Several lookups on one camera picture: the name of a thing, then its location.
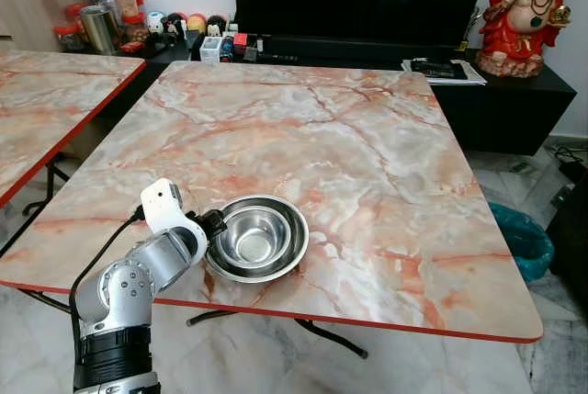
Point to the small red box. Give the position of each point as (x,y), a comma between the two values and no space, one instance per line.
(240,40)

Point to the black furniture piece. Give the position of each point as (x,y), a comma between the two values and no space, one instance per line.
(571,229)

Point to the stack of printed papers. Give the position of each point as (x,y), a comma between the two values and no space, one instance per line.
(444,71)

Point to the light wooden drawer cabinet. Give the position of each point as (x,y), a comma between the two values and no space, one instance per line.
(28,8)

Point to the red cap plastic bottle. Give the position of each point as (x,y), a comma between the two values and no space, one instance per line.
(55,6)

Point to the stainless steel bowl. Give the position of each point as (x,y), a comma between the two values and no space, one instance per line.
(257,240)

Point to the red laughing Buddha statue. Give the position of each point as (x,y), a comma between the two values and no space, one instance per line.
(519,31)

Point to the teal lined waste bin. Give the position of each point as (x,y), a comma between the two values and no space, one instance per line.
(524,242)

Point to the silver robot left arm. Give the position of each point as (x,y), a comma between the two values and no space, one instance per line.
(119,288)

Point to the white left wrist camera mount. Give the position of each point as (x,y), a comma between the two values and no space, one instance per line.
(163,206)

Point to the black round toy figure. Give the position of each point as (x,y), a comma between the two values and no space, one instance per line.
(175,24)
(217,26)

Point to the steel cylindrical canister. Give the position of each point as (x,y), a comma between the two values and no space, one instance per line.
(98,31)

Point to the small white carton box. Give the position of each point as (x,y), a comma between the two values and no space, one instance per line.
(211,50)

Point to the black folding table frame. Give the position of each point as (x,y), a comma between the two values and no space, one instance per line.
(50,174)
(331,337)

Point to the yellow round toy figure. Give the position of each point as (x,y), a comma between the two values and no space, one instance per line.
(197,24)

